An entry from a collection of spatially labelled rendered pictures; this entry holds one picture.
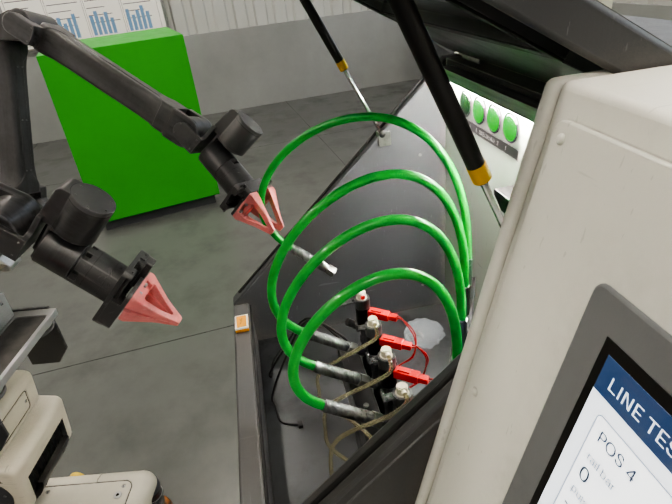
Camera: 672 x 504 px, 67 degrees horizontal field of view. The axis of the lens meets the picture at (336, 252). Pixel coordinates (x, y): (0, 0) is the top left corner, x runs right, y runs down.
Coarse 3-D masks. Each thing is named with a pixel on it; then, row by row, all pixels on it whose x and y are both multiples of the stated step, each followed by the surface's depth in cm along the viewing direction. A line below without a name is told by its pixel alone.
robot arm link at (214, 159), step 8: (216, 136) 95; (208, 144) 96; (216, 144) 96; (208, 152) 95; (216, 152) 95; (224, 152) 96; (232, 152) 95; (200, 160) 97; (208, 160) 95; (216, 160) 95; (224, 160) 95; (232, 160) 96; (208, 168) 96; (216, 168) 95
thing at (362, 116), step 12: (336, 120) 83; (348, 120) 83; (360, 120) 82; (372, 120) 82; (384, 120) 82; (396, 120) 81; (312, 132) 85; (420, 132) 81; (288, 144) 87; (432, 144) 82; (276, 156) 89; (444, 156) 83; (276, 168) 90; (264, 180) 91; (456, 180) 84; (264, 192) 93; (456, 192) 86; (264, 204) 94; (468, 216) 87; (468, 228) 88; (276, 240) 97; (468, 240) 89; (468, 252) 91
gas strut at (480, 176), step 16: (400, 0) 38; (400, 16) 39; (416, 16) 39; (416, 32) 39; (416, 48) 40; (432, 48) 40; (432, 64) 41; (432, 80) 42; (448, 80) 42; (432, 96) 43; (448, 96) 43; (448, 112) 43; (448, 128) 45; (464, 128) 44; (464, 144) 45; (464, 160) 47; (480, 160) 46; (480, 176) 47; (496, 208) 50
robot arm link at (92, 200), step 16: (64, 192) 62; (80, 192) 63; (96, 192) 65; (48, 208) 63; (64, 208) 63; (80, 208) 62; (96, 208) 63; (112, 208) 65; (0, 224) 62; (32, 224) 63; (48, 224) 64; (64, 224) 63; (80, 224) 63; (96, 224) 64; (0, 240) 63; (16, 240) 63; (32, 240) 66; (80, 240) 64; (16, 256) 64
